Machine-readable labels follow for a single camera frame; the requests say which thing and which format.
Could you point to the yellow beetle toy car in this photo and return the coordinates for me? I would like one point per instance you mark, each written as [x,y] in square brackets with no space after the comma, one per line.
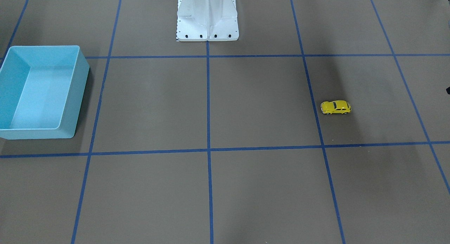
[335,107]

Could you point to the light blue plastic bin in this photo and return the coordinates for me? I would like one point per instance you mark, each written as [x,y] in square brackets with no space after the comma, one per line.
[41,91]

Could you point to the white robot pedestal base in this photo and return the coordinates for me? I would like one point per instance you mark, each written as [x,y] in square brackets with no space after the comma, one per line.
[207,20]

